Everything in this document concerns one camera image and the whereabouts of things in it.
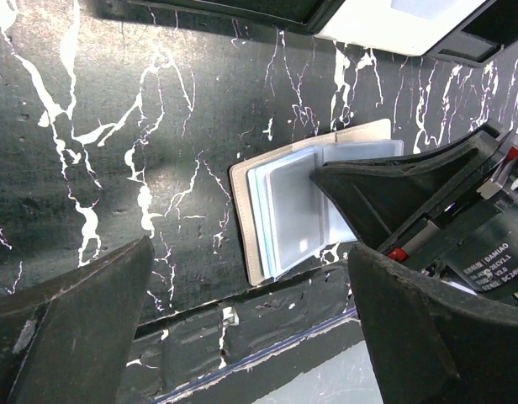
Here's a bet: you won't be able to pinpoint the grey leather card holder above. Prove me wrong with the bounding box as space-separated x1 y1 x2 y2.
230 119 404 286

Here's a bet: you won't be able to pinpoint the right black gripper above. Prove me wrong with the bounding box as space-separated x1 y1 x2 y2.
310 122 518 303

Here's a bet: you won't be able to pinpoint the grey card black stripe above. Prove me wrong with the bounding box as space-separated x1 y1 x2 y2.
267 148 324 277

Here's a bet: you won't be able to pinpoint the black and white tray set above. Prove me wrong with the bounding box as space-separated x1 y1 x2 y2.
95 1 518 67

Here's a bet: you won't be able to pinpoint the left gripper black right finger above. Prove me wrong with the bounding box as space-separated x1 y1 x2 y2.
348 242 518 403

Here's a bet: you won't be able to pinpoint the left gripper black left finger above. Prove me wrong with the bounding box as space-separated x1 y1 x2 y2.
0 237 154 403

